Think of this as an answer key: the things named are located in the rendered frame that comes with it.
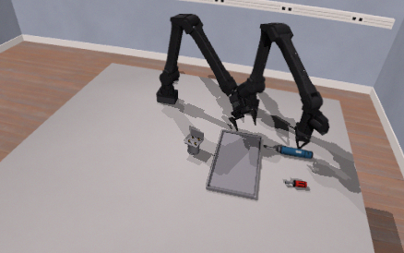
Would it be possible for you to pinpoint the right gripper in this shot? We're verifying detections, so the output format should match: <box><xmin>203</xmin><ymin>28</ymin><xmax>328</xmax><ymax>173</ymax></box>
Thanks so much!
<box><xmin>229</xmin><ymin>106</ymin><xmax>257</xmax><ymax>131</ymax></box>

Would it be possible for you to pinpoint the dark blue nut driver barrel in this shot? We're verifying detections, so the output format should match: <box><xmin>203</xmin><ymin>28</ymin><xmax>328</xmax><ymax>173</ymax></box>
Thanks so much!
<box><xmin>266</xmin><ymin>146</ymin><xmax>314</xmax><ymax>159</ymax></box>

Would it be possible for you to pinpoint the grey metal bracket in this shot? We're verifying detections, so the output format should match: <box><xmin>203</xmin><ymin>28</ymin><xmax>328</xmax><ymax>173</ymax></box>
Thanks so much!
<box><xmin>184</xmin><ymin>128</ymin><xmax>204</xmax><ymax>148</ymax></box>

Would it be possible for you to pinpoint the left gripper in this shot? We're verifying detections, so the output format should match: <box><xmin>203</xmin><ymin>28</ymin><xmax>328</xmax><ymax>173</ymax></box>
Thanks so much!
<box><xmin>294</xmin><ymin>120</ymin><xmax>312</xmax><ymax>150</ymax></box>

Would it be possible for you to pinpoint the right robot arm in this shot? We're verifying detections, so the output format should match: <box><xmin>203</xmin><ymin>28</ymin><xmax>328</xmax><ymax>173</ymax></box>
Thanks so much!
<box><xmin>156</xmin><ymin>14</ymin><xmax>254</xmax><ymax>111</ymax></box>

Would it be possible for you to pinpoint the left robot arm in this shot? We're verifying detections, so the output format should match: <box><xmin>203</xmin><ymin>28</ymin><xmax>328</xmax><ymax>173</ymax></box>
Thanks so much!
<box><xmin>244</xmin><ymin>23</ymin><xmax>329</xmax><ymax>135</ymax></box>

